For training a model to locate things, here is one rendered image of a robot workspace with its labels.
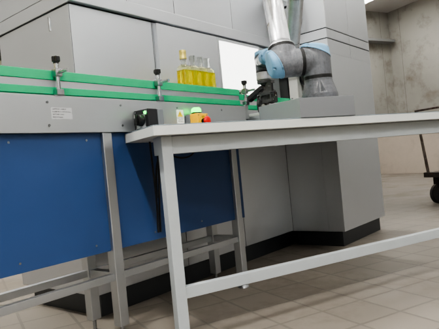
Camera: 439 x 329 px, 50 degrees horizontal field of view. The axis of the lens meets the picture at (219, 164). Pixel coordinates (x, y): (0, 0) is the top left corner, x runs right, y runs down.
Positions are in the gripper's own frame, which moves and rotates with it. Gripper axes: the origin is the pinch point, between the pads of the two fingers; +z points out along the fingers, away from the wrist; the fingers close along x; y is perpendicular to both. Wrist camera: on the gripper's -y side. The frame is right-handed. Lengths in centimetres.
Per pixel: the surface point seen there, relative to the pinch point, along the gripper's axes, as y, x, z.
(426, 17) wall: -147, 1069, -292
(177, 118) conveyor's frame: -5, -62, -1
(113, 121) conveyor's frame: -6, -96, 1
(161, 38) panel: -31, -38, -44
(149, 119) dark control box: 2, -86, 1
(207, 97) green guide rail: -6.0, -38.3, -10.8
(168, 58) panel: -31, -34, -35
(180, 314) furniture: 18, -96, 69
